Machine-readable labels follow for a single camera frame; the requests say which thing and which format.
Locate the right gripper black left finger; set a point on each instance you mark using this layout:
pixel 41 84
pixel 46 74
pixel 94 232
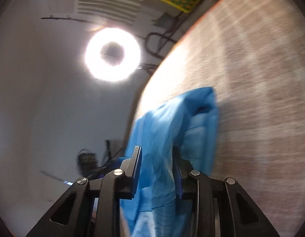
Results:
pixel 128 182

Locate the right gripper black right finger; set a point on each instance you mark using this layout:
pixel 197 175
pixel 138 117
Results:
pixel 184 173

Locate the blue satin garment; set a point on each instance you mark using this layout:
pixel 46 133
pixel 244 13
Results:
pixel 188 122

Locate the grey checked bed mattress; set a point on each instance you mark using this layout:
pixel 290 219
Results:
pixel 252 52

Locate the bright ring light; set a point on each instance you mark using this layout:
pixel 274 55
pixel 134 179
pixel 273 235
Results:
pixel 112 54

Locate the ring light black stand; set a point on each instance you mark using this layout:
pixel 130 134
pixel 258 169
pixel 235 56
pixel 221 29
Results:
pixel 171 25

